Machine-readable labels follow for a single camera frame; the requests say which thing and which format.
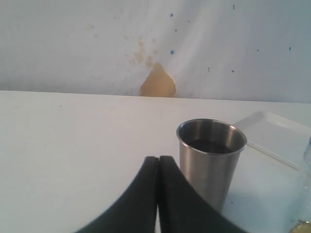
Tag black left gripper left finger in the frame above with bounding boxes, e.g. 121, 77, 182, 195
78, 157, 159, 233

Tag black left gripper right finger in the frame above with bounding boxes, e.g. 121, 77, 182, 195
158, 156, 244, 233

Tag stainless steel cup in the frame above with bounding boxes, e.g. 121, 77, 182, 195
176, 118, 247, 212

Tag clear shaker body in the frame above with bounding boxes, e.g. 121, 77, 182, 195
292, 139, 311, 227

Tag white plastic tray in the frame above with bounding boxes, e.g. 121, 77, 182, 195
234, 112, 311, 169

